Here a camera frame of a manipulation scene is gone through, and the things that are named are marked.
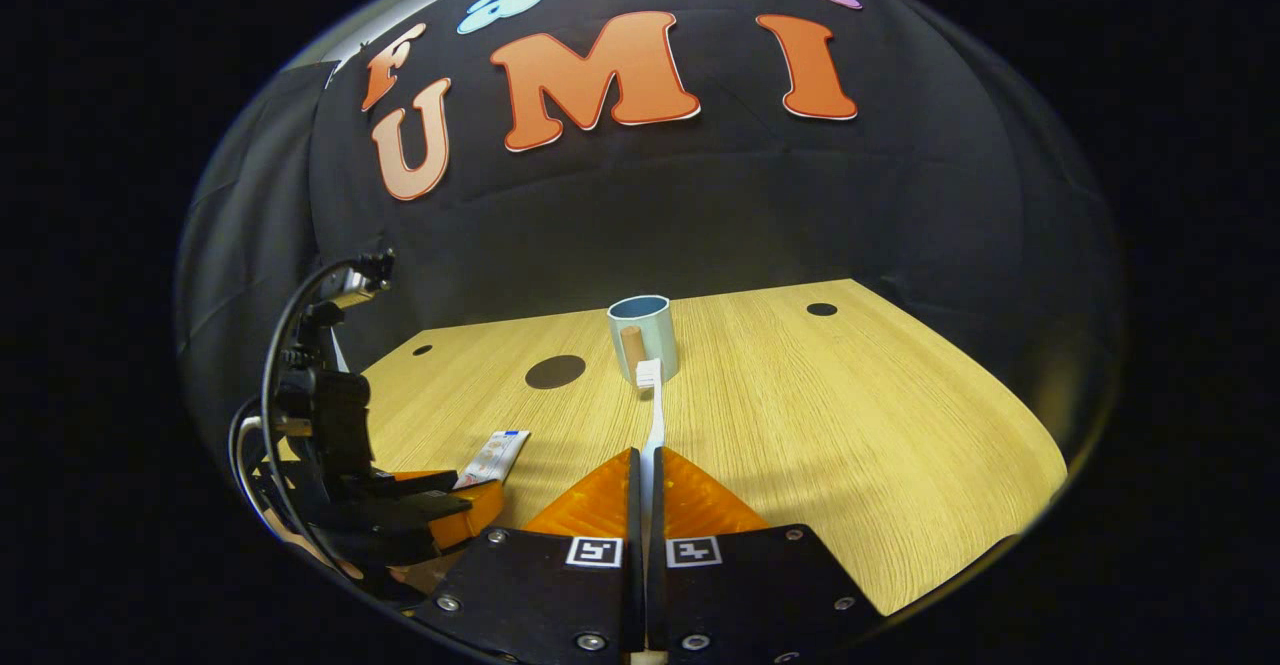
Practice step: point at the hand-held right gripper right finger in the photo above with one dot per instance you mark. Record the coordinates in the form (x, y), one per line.
(740, 595)

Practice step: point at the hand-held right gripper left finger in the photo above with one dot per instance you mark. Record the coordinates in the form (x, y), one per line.
(560, 595)

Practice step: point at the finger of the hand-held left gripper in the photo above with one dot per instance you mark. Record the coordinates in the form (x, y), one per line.
(470, 515)
(420, 483)

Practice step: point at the white toothpaste tube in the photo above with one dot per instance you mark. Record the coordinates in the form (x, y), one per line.
(495, 457)

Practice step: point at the dark brown round coaster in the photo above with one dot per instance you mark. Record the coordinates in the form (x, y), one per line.
(555, 372)

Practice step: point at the white toothbrush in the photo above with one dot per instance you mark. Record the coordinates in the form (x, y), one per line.
(655, 425)

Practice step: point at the black backdrop cloth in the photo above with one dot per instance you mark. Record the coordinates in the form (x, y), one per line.
(700, 205)

